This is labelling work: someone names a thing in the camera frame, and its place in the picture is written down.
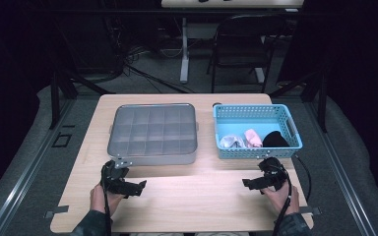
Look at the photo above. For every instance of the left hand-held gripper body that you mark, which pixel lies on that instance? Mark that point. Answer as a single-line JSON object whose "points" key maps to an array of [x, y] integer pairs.
{"points": [[113, 178]]}

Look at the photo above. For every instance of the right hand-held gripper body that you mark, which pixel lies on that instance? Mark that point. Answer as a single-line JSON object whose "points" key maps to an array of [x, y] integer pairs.
{"points": [[275, 175]]}

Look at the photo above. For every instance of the black sock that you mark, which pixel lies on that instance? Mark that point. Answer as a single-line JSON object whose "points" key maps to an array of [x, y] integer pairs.
{"points": [[275, 140]]}

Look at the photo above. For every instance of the white compartment box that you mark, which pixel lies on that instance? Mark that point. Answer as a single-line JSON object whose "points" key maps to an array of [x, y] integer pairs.
{"points": [[164, 160]]}

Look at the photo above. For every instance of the white sock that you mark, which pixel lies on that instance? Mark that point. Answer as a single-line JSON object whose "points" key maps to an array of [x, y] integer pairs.
{"points": [[231, 142]]}

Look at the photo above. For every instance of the clear plastic box lid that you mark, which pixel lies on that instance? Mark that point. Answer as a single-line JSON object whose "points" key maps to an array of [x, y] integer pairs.
{"points": [[151, 131]]}

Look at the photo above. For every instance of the blue plastic basket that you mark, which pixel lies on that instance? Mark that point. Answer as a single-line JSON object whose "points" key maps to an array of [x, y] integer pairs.
{"points": [[242, 123]]}

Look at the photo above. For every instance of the person's right hand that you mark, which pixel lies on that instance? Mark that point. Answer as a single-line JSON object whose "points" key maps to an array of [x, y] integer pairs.
{"points": [[283, 200]]}

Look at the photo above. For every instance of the person's left hand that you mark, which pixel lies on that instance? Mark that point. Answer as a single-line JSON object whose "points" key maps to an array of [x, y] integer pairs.
{"points": [[100, 201]]}

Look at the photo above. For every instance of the pink sock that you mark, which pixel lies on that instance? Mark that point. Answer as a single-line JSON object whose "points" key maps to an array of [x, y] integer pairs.
{"points": [[253, 138]]}

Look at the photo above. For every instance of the black square floor fitting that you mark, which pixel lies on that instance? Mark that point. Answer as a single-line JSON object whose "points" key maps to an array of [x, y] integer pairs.
{"points": [[61, 140]]}

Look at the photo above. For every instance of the black metal stand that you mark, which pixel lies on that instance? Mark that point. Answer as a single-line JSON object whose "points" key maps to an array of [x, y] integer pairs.
{"points": [[55, 98], [322, 101]]}

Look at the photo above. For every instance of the black folding chair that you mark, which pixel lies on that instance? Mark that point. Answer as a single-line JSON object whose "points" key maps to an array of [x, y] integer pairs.
{"points": [[242, 42]]}

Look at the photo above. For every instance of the white-legged desk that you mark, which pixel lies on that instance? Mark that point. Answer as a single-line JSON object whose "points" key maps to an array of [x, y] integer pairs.
{"points": [[184, 49]]}

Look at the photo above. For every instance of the grey metal table bracket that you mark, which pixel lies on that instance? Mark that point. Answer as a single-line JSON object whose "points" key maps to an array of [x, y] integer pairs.
{"points": [[311, 210], [57, 211]]}

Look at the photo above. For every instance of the aluminium floor rail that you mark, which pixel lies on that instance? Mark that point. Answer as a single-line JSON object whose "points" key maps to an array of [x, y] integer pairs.
{"points": [[344, 183], [23, 177]]}

